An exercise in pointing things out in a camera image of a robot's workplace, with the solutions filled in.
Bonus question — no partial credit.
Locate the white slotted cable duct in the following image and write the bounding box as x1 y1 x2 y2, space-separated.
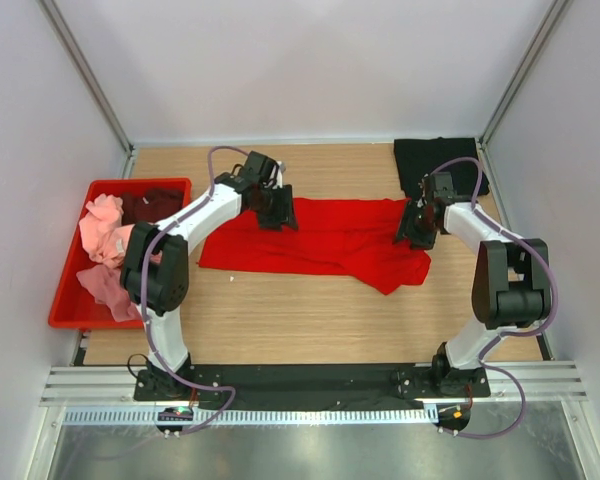
63 405 438 428

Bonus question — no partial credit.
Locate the dark maroon t shirt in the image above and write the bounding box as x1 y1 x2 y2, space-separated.
121 188 184 225

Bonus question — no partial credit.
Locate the aluminium frame post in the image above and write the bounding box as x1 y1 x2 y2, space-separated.
479 0 574 151
37 0 134 157

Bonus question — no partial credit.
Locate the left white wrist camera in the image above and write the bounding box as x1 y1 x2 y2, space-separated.
274 161 286 188

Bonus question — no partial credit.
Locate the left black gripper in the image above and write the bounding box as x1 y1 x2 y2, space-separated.
249 184 298 233

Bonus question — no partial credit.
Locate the red t shirt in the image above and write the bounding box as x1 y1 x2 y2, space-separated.
198 198 431 295

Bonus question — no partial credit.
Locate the light pink t shirt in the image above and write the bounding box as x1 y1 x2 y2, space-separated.
78 194 136 269

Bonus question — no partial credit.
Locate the folded black t shirt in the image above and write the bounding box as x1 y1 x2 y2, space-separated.
393 137 478 198

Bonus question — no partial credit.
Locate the dusty pink t shirt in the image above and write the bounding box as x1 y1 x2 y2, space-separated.
76 264 141 323

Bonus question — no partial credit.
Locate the right aluminium frame post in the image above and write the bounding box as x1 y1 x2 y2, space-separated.
479 0 574 151

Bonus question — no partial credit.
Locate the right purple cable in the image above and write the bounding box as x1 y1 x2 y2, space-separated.
427 157 561 439

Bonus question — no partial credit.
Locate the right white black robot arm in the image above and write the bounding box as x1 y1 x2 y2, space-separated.
395 172 553 399

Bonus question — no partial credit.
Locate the left aluminium frame post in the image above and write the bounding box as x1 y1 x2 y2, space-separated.
37 0 134 157

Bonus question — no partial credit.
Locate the red plastic bin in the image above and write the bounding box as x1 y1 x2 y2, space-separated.
48 177 192 331

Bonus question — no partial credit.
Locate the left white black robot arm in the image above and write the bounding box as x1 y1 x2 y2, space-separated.
120 151 298 400

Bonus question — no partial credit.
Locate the aluminium front rail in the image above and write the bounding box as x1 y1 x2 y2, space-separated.
39 361 588 407

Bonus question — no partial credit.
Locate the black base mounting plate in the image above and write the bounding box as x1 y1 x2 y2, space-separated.
133 362 491 403

